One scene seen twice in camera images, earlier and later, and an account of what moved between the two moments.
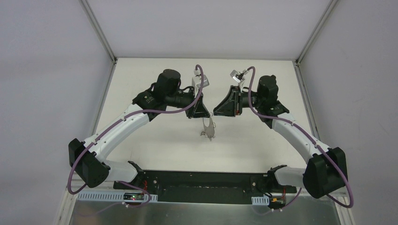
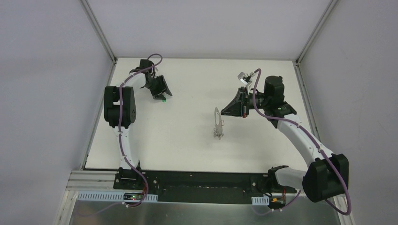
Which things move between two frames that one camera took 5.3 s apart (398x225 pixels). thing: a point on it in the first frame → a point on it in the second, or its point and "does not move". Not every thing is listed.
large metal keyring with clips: [209, 131] → [219, 123]
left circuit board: [135, 196] does not move
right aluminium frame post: [296, 62] does not move
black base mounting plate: [246, 187] does not move
